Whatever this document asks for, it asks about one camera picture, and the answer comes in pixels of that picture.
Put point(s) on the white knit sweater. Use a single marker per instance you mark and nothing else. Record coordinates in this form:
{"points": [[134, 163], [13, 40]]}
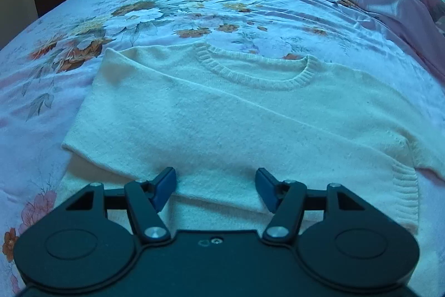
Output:
{"points": [[222, 116]]}

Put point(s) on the pink blanket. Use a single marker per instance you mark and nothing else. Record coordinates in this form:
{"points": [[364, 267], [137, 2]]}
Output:
{"points": [[382, 4]]}

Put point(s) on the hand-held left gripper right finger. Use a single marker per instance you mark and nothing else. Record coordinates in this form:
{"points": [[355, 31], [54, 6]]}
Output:
{"points": [[267, 187]]}

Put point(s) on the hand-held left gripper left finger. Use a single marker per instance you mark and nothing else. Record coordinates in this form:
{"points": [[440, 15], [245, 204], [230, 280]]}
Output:
{"points": [[164, 187]]}

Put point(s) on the floral bed sheet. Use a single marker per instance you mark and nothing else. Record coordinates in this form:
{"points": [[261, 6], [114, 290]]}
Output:
{"points": [[52, 102]]}

